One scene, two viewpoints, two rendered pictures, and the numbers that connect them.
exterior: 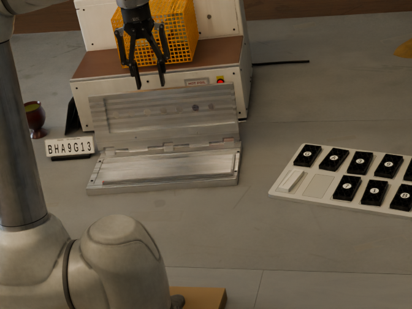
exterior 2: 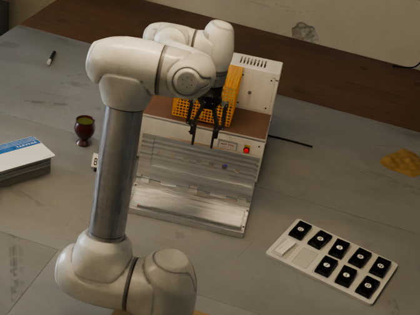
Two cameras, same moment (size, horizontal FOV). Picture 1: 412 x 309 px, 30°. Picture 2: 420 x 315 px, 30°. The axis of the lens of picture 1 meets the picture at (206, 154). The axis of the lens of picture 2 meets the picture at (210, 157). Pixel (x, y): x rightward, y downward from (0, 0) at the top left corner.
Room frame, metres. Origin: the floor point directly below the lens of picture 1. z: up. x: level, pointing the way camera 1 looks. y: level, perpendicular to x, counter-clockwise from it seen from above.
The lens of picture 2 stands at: (-0.40, 0.35, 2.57)
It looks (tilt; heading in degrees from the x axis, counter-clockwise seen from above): 31 degrees down; 353
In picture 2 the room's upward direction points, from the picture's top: 10 degrees clockwise
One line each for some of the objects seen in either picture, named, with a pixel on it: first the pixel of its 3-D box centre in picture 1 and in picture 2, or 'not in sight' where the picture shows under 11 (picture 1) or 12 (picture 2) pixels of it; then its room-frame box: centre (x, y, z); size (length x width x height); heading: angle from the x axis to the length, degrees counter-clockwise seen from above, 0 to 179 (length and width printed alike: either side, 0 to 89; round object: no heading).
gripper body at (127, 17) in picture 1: (137, 21); (210, 95); (1.92, 0.11, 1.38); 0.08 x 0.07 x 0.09; 82
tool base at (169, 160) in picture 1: (165, 165); (188, 204); (1.94, 0.12, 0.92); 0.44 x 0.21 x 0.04; 78
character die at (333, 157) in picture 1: (333, 159); (320, 239); (1.81, -0.35, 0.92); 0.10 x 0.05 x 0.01; 142
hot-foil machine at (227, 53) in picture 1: (191, 45); (228, 110); (2.38, -0.02, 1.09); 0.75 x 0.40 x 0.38; 78
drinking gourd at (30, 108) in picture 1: (34, 120); (84, 131); (2.32, 0.54, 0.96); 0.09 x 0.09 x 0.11
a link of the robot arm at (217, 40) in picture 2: not in sight; (214, 44); (1.94, 0.12, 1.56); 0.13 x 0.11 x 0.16; 79
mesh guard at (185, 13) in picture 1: (157, 27); (207, 90); (2.33, 0.08, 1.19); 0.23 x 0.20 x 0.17; 78
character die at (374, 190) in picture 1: (374, 192); (345, 276); (1.62, -0.41, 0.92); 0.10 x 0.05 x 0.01; 152
